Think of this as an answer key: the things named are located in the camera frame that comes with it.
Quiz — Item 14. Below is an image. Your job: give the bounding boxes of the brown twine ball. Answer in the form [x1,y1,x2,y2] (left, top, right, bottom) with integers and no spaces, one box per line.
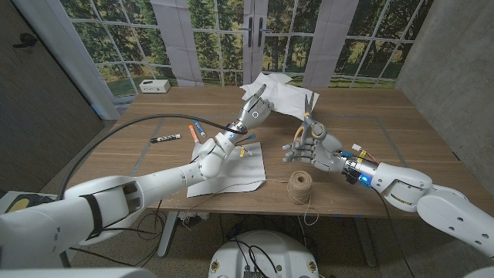
[181,170,320,227]

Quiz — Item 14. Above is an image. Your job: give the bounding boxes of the thin black cable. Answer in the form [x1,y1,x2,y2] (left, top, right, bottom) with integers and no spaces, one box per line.
[372,187,416,278]

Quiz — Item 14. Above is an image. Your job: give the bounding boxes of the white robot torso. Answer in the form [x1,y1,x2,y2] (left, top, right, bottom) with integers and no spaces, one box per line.
[208,230,320,278]

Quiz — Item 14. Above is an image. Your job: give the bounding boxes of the printed window backdrop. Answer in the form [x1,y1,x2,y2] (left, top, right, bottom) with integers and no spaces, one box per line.
[11,0,435,120]

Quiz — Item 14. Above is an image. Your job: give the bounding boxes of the metal table leg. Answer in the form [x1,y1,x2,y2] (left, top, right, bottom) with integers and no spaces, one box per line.
[353,218,377,268]
[157,211,178,258]

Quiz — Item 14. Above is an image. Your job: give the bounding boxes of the grey scissors with orange handles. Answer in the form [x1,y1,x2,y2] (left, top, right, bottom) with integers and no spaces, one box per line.
[293,93,327,143]

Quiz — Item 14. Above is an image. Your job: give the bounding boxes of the white paper sheet with slits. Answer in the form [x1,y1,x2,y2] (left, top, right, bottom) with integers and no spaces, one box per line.
[187,141,267,198]

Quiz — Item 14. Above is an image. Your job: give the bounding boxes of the yellow black insole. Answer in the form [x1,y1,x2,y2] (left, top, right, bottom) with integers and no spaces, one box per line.
[29,194,55,205]
[5,194,32,213]

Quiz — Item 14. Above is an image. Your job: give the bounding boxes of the black dry erase marker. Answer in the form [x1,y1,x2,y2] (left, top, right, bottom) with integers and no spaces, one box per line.
[149,134,181,144]

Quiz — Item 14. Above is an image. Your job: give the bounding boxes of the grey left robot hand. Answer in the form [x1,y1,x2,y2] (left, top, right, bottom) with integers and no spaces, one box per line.
[231,83,275,135]

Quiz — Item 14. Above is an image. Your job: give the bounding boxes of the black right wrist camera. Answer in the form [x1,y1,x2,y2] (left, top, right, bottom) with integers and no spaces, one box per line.
[345,169,363,185]

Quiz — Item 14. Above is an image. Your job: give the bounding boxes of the black wall door handle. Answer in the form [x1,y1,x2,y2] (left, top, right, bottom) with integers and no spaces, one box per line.
[12,32,39,49]

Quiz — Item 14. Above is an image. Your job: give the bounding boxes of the white floor mat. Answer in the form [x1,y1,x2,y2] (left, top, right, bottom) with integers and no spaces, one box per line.
[0,191,16,215]

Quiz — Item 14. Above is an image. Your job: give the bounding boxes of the blue marker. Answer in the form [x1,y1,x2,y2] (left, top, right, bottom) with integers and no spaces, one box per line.
[193,119,208,139]

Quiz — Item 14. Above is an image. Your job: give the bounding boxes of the white power strip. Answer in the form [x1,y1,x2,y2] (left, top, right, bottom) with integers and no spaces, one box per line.
[138,79,171,94]

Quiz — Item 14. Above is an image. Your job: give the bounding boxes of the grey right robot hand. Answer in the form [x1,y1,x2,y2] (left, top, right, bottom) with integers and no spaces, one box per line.
[282,122,381,183]

